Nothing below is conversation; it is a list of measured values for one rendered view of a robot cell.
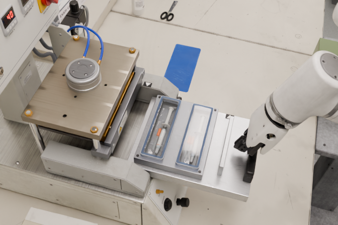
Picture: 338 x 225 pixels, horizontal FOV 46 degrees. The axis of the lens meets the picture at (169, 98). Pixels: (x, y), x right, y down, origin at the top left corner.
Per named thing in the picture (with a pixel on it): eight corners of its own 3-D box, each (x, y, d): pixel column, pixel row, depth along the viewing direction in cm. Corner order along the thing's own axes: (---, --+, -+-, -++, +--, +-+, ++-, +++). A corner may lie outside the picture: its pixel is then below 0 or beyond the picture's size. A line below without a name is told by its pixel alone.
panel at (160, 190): (175, 230, 106) (147, 195, 94) (199, 140, 125) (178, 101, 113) (182, 231, 105) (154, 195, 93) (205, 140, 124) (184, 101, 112)
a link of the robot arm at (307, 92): (311, 98, 83) (273, 81, 82) (357, 61, 73) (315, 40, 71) (311, 131, 78) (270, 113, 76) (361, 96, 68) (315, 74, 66)
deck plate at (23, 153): (-32, 156, 99) (-34, 154, 99) (33, 61, 121) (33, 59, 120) (143, 204, 93) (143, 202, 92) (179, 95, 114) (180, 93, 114)
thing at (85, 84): (5, 132, 93) (-13, 97, 83) (62, 45, 112) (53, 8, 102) (103, 158, 89) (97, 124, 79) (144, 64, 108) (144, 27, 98)
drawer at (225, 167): (125, 172, 97) (124, 155, 91) (152, 104, 111) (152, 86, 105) (245, 204, 93) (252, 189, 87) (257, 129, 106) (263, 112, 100)
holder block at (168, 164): (134, 162, 94) (133, 157, 92) (157, 100, 107) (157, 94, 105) (201, 180, 92) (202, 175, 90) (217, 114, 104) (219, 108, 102)
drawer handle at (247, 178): (242, 181, 92) (245, 173, 89) (251, 130, 102) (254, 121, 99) (250, 183, 92) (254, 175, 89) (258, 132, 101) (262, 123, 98)
